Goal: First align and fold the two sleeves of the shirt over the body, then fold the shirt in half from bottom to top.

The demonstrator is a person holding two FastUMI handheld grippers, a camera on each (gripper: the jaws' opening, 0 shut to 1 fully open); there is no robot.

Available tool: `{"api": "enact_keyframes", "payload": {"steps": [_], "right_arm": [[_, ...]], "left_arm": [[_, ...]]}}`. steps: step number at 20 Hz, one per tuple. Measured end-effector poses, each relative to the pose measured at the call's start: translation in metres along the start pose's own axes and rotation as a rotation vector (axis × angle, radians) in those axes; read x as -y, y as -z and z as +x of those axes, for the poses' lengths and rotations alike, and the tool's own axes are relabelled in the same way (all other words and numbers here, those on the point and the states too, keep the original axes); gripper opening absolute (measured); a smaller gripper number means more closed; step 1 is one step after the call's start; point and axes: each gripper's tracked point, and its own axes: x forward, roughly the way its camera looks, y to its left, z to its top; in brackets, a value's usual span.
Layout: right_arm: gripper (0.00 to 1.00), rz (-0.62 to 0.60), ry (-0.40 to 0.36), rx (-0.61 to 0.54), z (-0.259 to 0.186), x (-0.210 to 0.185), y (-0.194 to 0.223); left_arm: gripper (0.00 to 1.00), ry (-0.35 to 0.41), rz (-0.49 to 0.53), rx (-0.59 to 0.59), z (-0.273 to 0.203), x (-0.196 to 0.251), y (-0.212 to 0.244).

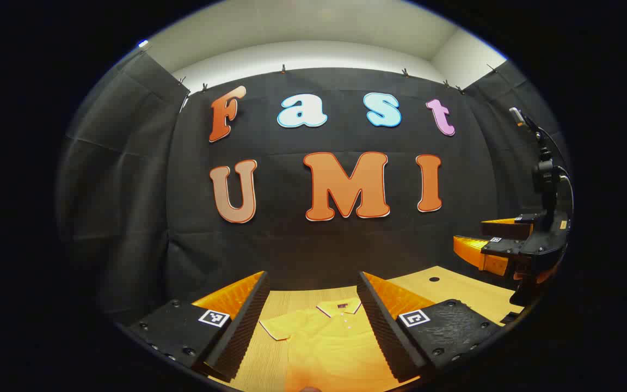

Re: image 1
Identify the small white light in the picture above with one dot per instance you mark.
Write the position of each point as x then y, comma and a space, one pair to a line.
144, 44

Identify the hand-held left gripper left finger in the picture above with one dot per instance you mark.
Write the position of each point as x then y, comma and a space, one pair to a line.
243, 332

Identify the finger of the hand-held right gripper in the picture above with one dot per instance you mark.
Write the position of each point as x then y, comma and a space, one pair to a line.
504, 249
509, 227

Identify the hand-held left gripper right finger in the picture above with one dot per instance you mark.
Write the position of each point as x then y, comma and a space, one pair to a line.
381, 332

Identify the black backdrop cloth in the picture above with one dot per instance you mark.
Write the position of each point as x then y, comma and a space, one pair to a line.
292, 239

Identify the orange T-shirt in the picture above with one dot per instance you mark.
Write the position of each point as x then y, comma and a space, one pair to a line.
330, 343

